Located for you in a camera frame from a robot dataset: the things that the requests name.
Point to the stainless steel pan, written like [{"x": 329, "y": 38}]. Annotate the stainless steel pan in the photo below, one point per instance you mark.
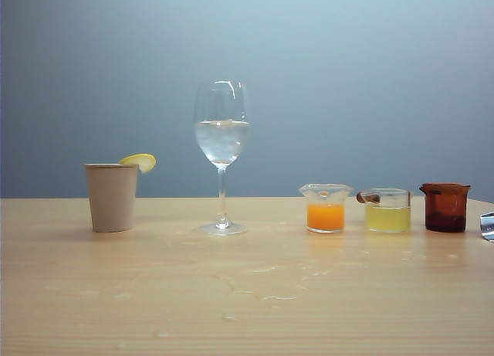
[{"x": 488, "y": 226}]

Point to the yellow lemon slice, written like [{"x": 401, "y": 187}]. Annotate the yellow lemon slice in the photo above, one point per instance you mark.
[{"x": 143, "y": 161}]

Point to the clear glass measuring cup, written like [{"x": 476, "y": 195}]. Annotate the clear glass measuring cup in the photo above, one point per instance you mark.
[{"x": 325, "y": 217}]

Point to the amber glass measuring cup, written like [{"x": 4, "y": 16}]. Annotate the amber glass measuring cup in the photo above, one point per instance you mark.
[{"x": 444, "y": 209}]

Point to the beige paper cup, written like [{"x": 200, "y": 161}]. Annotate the beige paper cup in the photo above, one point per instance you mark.
[{"x": 112, "y": 201}]

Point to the tall stemmed wine glass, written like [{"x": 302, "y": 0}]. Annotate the tall stemmed wine glass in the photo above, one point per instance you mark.
[{"x": 222, "y": 140}]

